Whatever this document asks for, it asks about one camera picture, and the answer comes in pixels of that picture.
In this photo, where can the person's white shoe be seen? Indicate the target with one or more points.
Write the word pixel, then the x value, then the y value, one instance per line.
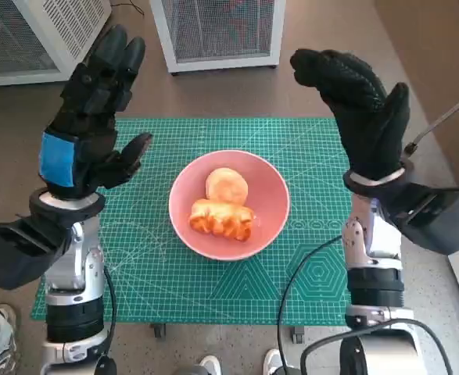
pixel 210 365
pixel 272 361

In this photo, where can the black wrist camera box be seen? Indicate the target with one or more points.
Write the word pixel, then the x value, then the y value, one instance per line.
pixel 18 250
pixel 436 218

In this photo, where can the long braided toy bread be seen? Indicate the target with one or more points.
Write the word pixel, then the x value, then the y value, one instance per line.
pixel 221 220

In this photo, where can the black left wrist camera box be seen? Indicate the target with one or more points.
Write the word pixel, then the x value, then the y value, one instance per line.
pixel 18 250

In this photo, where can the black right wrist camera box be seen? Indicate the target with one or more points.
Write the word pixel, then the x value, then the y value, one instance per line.
pixel 436 218

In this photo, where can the pink bowl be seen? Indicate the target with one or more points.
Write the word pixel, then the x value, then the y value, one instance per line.
pixel 268 195

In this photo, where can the white cabinet with perforated side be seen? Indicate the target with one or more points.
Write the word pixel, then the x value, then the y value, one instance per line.
pixel 37 47

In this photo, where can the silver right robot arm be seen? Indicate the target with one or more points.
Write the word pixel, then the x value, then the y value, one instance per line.
pixel 374 250

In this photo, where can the grey chair leg with caster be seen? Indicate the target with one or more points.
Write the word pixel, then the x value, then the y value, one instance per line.
pixel 440 119

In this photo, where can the white mesh-front cabinet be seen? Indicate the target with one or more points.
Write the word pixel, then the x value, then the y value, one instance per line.
pixel 217 31

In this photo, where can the round toy bread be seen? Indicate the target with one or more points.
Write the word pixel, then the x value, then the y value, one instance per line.
pixel 227 185

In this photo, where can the black table caster wheel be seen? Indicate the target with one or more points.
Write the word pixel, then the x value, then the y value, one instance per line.
pixel 159 331
pixel 297 334

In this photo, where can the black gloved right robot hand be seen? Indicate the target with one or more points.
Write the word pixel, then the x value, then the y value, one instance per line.
pixel 366 129

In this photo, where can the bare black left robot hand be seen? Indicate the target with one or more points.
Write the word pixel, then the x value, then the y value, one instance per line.
pixel 92 125

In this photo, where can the green cutting mat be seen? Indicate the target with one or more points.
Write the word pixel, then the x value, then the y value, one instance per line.
pixel 155 281

